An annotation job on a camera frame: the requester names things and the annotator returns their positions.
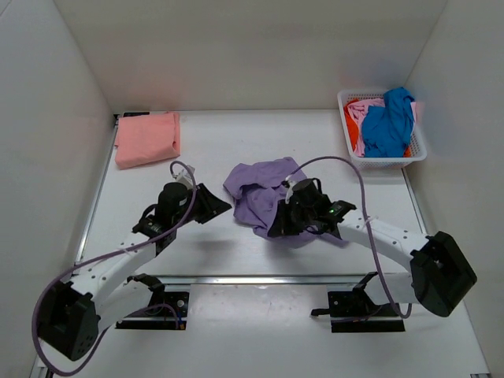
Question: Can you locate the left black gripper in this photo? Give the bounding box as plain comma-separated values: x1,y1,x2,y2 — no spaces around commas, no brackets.
176,180,233,224

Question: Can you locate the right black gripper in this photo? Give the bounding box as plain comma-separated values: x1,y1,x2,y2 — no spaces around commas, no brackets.
268,199,315,237

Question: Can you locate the purple t shirt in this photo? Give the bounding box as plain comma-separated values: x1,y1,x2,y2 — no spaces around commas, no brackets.
223,157,344,249

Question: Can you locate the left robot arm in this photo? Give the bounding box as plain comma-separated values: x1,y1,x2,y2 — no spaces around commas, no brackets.
32,182,231,361

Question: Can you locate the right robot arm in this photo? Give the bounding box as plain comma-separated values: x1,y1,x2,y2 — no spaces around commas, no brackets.
268,178,477,317

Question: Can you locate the folded pink t shirt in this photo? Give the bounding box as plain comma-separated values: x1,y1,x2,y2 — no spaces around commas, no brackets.
114,112,181,170

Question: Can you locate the orange t shirt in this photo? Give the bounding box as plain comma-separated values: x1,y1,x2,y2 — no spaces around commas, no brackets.
343,99,359,152

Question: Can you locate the light pink t shirt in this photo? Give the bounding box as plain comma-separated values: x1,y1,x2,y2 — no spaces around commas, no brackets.
348,98,384,158

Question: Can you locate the blue t shirt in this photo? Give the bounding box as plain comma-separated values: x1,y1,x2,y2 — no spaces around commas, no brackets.
361,87,415,158

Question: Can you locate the white plastic basket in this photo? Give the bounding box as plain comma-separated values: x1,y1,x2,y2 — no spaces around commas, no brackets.
337,87,427,170

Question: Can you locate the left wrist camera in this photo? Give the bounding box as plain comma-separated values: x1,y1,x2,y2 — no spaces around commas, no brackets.
172,165,195,189

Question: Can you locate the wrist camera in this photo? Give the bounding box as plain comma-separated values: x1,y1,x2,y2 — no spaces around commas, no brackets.
282,175,298,204
172,165,195,189

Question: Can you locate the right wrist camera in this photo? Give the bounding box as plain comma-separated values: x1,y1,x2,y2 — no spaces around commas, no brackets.
282,175,298,204

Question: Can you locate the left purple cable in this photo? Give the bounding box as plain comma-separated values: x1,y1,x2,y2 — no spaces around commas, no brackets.
31,161,198,376

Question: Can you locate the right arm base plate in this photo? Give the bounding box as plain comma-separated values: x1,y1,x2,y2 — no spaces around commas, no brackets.
310,291,406,333

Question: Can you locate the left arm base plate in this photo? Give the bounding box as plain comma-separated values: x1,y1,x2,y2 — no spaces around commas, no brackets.
115,291,190,331

